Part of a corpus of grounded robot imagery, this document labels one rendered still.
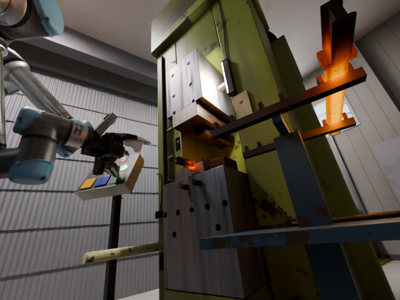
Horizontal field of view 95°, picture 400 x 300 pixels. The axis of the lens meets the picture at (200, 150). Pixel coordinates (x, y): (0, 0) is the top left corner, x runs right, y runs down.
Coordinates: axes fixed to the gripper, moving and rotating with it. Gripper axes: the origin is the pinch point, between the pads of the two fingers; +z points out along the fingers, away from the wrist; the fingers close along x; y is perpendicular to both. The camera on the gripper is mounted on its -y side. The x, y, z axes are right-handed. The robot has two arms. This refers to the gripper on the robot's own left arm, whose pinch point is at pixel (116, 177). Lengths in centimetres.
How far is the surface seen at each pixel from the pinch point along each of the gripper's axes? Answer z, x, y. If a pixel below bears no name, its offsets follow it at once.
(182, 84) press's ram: -29, -45, 45
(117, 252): 15.8, -7.6, -35.8
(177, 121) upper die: -13.9, -39.2, 24.7
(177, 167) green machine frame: 14.1, -30.3, 15.6
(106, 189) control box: 3.5, 6.0, -5.4
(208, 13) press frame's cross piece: -60, -69, 107
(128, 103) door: 36, 111, 256
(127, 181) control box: 2.1, -6.9, -2.9
